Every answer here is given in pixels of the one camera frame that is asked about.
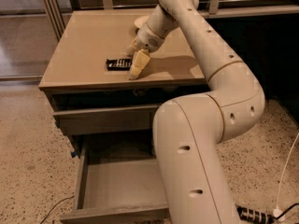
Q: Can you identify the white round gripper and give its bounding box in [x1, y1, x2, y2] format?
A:
[126, 23, 164, 80]

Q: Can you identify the black rxbar chocolate wrapper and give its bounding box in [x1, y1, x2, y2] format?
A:
[106, 58, 132, 71]

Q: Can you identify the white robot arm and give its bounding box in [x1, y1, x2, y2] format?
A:
[128, 0, 264, 224]

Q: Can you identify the closed grey top drawer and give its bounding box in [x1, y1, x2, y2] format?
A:
[53, 105, 159, 136]

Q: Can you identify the grey drawer cabinet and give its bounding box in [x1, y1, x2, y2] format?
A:
[39, 9, 208, 153]

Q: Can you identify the open grey middle drawer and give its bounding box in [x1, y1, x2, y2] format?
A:
[61, 131, 169, 224]

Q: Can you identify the white ceramic bowl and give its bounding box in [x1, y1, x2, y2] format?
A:
[135, 16, 149, 29]

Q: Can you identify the black power strip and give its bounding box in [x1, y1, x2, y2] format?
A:
[236, 205, 275, 224]

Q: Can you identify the black floor cable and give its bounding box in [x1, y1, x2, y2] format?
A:
[39, 195, 76, 224]

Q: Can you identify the white power cable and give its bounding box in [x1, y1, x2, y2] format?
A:
[275, 133, 299, 211]

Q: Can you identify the white wall plug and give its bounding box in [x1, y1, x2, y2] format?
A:
[273, 208, 285, 222]

